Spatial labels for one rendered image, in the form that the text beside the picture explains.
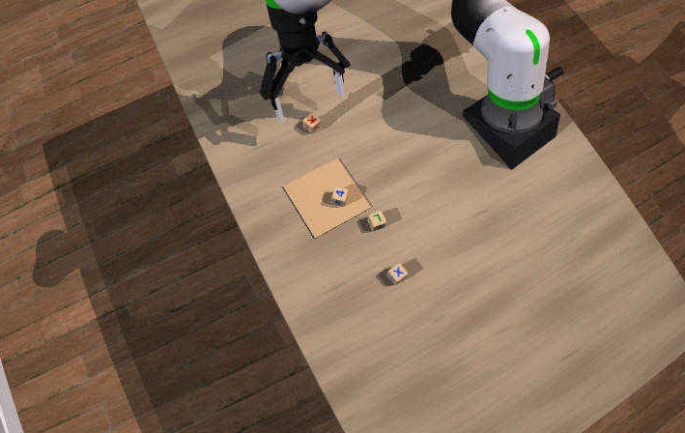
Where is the cream block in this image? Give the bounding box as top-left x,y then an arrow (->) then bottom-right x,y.
303,113 -> 321,133
331,187 -> 348,207
368,211 -> 386,231
386,263 -> 408,285

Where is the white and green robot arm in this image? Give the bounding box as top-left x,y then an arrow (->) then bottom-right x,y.
266,0 -> 564,133

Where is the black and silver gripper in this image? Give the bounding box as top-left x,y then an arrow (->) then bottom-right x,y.
260,24 -> 351,124

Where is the tan flat mat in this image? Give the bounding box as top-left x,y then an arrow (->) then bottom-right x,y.
283,158 -> 371,239

